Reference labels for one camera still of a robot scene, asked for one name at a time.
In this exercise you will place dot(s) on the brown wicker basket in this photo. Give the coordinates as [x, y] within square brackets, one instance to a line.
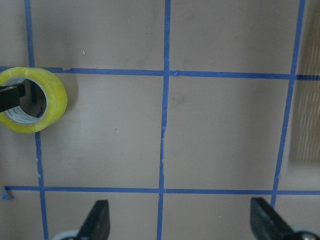
[304, 149]

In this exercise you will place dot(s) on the yellow tape roll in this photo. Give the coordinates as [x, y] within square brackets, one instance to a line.
[55, 94]

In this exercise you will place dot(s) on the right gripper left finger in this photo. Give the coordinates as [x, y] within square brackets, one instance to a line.
[97, 224]

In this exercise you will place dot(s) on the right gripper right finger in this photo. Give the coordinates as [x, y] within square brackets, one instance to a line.
[267, 224]

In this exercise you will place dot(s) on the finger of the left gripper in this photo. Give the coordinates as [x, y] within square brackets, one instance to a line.
[10, 96]

